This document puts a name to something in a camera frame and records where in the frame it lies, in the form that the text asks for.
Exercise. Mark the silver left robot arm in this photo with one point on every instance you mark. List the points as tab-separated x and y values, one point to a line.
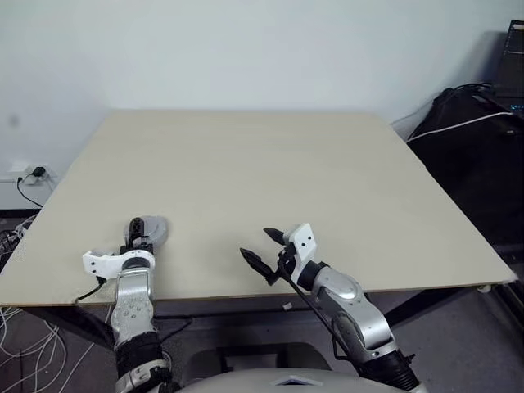
133	303

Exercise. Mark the silver robot torso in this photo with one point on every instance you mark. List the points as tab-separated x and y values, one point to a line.
286	382

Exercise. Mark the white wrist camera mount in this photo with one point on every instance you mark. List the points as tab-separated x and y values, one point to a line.
102	262
303	241

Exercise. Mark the round silver motor lid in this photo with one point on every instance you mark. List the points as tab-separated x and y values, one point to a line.
156	226

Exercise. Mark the black power adapter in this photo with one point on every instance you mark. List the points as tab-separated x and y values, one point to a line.
39	171

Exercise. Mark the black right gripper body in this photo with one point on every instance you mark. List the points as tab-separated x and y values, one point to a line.
285	258

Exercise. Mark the white table foot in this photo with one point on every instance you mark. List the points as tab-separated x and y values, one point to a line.
485	290

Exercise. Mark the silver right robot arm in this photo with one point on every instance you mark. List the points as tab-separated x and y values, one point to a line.
352	303

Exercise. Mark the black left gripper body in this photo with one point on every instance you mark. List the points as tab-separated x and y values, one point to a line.
137	241

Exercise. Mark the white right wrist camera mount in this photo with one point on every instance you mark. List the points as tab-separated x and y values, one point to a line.
303	241

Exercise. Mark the white wall socket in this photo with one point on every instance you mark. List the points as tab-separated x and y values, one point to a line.
24	174

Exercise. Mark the black metal table frame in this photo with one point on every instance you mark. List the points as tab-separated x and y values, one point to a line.
413	303

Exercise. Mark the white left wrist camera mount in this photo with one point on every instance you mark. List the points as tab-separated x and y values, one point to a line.
102	262

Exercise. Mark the dark laptop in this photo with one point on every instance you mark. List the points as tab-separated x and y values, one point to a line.
511	69

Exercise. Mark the black bag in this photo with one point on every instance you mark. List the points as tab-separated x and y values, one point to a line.
462	172

